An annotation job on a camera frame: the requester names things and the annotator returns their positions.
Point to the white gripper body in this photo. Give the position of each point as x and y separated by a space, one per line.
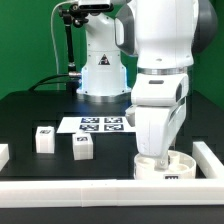
157 111

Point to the white right fence wall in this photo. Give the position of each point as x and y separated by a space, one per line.
207 161

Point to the white fence wall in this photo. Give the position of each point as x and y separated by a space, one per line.
4 155
93 193
207 161

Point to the white front fence wall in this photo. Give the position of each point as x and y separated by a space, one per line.
93 193

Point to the paper sheet with tags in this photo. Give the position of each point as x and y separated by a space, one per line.
108 124

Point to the white left fence wall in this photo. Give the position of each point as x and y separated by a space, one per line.
4 155

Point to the white camera on mount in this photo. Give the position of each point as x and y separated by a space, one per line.
95 5

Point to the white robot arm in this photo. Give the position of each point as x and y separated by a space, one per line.
163 35

